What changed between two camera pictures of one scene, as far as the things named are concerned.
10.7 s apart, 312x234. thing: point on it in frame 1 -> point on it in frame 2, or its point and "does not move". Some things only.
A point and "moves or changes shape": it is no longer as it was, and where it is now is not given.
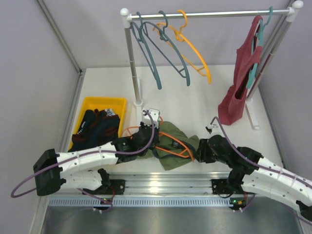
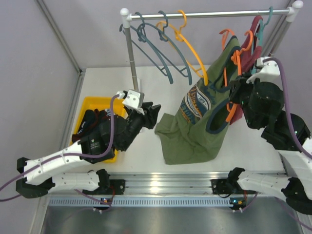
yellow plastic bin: [118, 105] does not move
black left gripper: [151, 133] -> [146, 116]
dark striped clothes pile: [97, 127] does not move
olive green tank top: [175, 148] moves or changes shape
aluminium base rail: [171, 189] does not move
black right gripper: [201, 153] -> [237, 85]
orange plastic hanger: [180, 155] -> [236, 60]
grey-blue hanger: [137, 29] -> [143, 38]
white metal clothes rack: [291, 12] does not move
